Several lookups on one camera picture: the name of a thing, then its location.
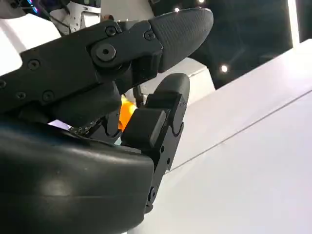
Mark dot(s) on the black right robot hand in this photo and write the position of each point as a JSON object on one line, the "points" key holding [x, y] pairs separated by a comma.
{"points": [[61, 182]]}

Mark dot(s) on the orange and white bread roll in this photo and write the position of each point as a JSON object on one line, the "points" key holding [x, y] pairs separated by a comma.
{"points": [[126, 113]]}

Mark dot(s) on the lilac plate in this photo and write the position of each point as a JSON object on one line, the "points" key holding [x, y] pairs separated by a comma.
{"points": [[58, 124]]}

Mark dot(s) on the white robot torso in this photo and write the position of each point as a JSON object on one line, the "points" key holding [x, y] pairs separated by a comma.
{"points": [[80, 14]]}

